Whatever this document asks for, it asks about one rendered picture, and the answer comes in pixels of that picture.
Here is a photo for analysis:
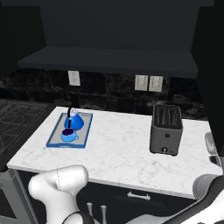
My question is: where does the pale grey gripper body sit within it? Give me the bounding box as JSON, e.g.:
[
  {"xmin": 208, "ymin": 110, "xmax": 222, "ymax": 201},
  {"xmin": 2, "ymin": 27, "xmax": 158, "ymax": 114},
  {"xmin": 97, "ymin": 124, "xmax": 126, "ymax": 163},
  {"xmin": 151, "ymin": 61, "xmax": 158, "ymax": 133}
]
[{"xmin": 204, "ymin": 131, "xmax": 219, "ymax": 156}]

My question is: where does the dark tall cabinet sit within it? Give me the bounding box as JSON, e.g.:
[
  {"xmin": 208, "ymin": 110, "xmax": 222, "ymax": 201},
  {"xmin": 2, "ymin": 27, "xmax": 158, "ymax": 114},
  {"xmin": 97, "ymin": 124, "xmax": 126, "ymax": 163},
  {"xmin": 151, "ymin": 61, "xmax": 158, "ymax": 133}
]
[{"xmin": 191, "ymin": 0, "xmax": 224, "ymax": 154}]

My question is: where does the blue kettle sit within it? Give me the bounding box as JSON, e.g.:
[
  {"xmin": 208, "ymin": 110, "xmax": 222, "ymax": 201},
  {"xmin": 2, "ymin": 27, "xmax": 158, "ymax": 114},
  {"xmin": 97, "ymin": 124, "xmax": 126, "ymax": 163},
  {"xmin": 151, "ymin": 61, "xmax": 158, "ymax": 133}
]
[{"xmin": 64, "ymin": 106, "xmax": 85, "ymax": 131}]

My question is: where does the dark upper cabinet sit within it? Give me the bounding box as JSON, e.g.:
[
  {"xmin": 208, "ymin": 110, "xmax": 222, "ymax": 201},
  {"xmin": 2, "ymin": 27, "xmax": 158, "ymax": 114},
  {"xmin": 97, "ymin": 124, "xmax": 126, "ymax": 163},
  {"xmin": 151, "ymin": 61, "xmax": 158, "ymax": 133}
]
[{"xmin": 17, "ymin": 0, "xmax": 201, "ymax": 80}]

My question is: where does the blue mug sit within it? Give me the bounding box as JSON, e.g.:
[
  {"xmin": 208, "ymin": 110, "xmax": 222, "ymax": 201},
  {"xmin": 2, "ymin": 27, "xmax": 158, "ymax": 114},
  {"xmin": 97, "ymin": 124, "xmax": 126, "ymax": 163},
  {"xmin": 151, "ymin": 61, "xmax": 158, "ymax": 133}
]
[{"xmin": 60, "ymin": 128, "xmax": 80, "ymax": 144}]

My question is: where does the blue tray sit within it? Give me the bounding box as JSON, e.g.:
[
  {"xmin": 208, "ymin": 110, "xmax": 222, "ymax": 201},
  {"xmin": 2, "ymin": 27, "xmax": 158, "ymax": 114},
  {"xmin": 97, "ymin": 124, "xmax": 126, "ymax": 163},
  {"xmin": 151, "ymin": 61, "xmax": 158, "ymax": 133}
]
[{"xmin": 45, "ymin": 112, "xmax": 94, "ymax": 150}]

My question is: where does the dark grey toaster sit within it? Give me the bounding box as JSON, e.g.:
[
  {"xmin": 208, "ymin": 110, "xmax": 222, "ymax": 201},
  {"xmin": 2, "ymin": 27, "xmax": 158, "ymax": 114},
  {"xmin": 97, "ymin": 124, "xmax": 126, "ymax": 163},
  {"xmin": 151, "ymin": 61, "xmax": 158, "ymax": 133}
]
[{"xmin": 149, "ymin": 103, "xmax": 184, "ymax": 157}]

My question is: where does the dark drawer front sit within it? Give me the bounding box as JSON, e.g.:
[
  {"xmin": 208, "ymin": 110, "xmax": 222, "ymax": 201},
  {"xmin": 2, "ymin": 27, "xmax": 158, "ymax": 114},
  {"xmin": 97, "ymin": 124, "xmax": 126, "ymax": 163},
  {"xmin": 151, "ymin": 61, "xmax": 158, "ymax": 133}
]
[{"xmin": 84, "ymin": 180, "xmax": 197, "ymax": 224}]

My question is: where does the black hob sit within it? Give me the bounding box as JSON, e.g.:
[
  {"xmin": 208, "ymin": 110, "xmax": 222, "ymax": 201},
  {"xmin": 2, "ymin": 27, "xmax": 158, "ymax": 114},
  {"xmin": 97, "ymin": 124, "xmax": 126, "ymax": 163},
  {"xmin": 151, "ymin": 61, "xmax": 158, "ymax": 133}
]
[{"xmin": 0, "ymin": 98, "xmax": 57, "ymax": 173}]

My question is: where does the grey oven front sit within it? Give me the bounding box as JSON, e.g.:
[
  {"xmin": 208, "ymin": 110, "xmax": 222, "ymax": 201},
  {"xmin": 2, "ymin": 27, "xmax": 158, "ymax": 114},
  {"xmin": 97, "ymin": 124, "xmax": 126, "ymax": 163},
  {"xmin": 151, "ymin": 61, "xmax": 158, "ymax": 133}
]
[{"xmin": 0, "ymin": 168, "xmax": 40, "ymax": 224}]

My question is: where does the white wall outlet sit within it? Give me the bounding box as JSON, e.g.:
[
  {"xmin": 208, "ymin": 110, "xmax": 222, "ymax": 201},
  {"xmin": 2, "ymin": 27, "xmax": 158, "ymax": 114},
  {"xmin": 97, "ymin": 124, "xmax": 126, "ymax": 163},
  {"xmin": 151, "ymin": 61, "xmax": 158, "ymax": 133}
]
[
  {"xmin": 134, "ymin": 74, "xmax": 150, "ymax": 92},
  {"xmin": 67, "ymin": 70, "xmax": 81, "ymax": 88},
  {"xmin": 148, "ymin": 75, "xmax": 165, "ymax": 93}
]

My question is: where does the silver drawer handle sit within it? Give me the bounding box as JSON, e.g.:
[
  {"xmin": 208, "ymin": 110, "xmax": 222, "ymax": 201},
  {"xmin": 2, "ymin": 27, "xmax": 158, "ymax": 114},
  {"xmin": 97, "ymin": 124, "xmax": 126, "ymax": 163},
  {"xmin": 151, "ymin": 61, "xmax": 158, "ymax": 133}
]
[{"xmin": 126, "ymin": 191, "xmax": 151, "ymax": 201}]

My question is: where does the silver cupboard door handle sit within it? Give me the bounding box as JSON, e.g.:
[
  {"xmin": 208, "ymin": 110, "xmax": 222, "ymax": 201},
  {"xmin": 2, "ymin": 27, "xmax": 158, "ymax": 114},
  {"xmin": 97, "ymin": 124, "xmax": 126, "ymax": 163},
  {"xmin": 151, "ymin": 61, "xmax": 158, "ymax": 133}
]
[
  {"xmin": 86, "ymin": 202, "xmax": 94, "ymax": 221},
  {"xmin": 100, "ymin": 205, "xmax": 108, "ymax": 224}
]

